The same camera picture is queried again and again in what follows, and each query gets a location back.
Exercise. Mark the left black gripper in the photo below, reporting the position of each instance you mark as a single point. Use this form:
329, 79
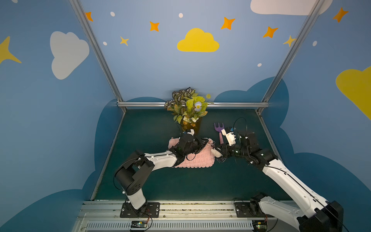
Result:
200, 144

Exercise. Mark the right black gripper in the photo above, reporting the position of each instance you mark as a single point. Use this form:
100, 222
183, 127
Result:
225, 149

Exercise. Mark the small doll keychain decoration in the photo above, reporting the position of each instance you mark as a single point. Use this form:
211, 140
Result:
219, 155

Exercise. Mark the pink puffy bag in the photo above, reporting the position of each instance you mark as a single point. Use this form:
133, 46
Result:
203, 159

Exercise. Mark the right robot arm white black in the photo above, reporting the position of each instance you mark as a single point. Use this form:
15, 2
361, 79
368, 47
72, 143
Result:
313, 212

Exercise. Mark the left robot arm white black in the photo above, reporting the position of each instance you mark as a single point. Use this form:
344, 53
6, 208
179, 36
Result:
134, 172

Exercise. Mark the amber glass vase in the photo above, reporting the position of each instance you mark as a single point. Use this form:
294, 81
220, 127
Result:
195, 126

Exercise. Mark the purple pink toy rake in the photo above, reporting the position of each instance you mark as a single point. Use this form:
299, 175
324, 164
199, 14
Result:
219, 128

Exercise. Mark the artificial plant bouquet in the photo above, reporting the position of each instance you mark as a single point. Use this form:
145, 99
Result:
187, 106

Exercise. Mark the right controller board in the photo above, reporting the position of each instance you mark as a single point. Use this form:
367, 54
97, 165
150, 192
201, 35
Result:
259, 226

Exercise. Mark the controller board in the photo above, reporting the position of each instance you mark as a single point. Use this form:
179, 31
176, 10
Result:
259, 226
138, 225

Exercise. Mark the back horizontal aluminium bar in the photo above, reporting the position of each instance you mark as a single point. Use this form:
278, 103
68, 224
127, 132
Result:
211, 104

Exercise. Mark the left controller board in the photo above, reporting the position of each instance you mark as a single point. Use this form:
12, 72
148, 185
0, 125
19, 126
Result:
138, 225

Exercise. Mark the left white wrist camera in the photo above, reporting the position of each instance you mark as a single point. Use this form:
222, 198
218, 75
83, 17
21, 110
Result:
191, 132

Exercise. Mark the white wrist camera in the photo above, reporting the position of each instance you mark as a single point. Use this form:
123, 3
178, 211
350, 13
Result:
191, 132
230, 136

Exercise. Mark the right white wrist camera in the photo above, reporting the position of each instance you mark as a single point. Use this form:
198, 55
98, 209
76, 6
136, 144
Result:
230, 136

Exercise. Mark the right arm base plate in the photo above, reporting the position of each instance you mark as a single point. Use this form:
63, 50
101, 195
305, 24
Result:
246, 209

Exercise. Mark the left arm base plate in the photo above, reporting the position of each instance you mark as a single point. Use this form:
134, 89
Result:
148, 209

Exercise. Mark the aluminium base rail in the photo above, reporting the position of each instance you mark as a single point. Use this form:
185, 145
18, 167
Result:
174, 216

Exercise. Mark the right diagonal aluminium post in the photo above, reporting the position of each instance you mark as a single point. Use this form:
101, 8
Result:
301, 36

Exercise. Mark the diagonal aluminium post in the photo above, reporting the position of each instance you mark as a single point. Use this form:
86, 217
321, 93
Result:
301, 36
85, 24

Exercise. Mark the left diagonal aluminium post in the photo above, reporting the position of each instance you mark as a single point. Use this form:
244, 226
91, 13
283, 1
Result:
85, 24

